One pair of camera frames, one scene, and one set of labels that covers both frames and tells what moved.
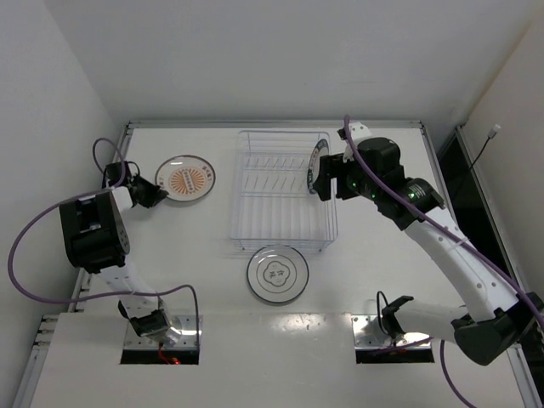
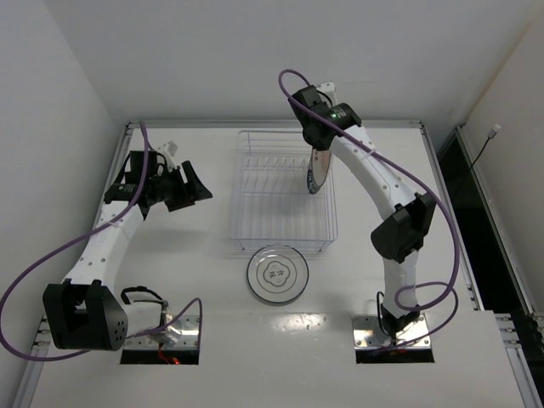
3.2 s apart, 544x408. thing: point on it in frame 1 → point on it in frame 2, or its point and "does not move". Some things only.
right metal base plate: [367, 335] does not move
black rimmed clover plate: [277, 274] does not move
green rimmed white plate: [321, 149] does not move
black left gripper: [144, 192] → [178, 192]
